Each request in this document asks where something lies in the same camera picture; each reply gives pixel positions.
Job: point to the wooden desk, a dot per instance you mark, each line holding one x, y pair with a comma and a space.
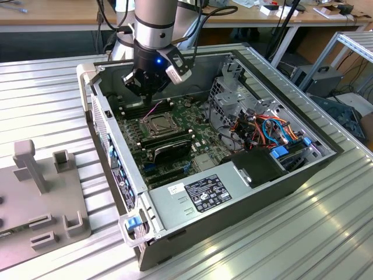
58, 14

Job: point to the blue plastic latch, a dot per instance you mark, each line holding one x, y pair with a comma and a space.
131, 223

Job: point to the small blue plastic clip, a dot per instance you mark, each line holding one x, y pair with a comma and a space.
306, 141

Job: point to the silver CPU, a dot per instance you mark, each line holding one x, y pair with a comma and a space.
161, 122

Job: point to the aluminium shelf frame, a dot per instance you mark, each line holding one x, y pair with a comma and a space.
354, 43

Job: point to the blue disk carrier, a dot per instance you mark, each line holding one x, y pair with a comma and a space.
279, 152

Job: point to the black expansion slot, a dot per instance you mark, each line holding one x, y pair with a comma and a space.
164, 180
164, 173

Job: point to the open cardboard box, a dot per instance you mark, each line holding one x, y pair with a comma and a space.
329, 11

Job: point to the green motherboard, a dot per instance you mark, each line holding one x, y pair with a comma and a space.
209, 146

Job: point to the silver chipset heatsink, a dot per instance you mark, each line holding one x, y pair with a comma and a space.
204, 162

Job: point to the silver disk bay cage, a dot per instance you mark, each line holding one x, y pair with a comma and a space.
230, 102

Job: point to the black plastic shroud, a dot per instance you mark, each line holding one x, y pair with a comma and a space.
256, 169

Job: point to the brown cardboard piece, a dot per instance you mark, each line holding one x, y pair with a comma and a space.
367, 128

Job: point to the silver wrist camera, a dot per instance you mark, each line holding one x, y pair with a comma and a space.
177, 76

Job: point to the silver power supply unit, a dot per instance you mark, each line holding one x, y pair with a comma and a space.
175, 210

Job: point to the black graphics card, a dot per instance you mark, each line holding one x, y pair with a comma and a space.
172, 151

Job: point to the grey parts rack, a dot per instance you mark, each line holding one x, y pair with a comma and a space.
43, 204

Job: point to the green RAM stick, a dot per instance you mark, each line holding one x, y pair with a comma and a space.
7, 233

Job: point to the grey open PC case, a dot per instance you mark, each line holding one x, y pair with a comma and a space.
233, 218

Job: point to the white box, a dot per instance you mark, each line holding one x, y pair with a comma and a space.
271, 10

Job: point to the black stand pole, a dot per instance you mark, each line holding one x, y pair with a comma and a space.
288, 21

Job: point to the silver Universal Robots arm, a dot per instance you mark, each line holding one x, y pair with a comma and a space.
154, 17

